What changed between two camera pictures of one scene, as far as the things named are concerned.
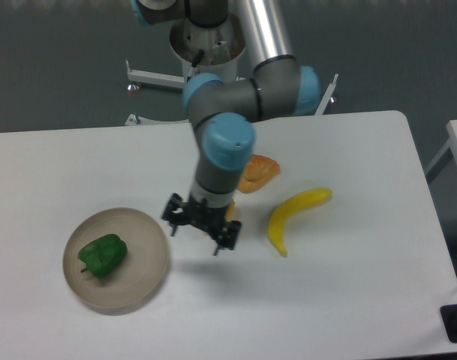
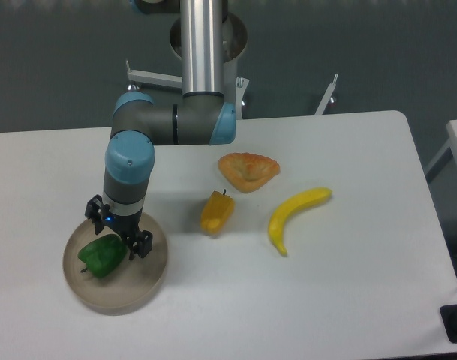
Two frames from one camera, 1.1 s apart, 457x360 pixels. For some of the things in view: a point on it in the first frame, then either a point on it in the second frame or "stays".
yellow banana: x=278 y=217 stays
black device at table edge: x=455 y=322 stays
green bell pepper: x=104 y=255 stays
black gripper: x=209 y=217 → x=139 y=244
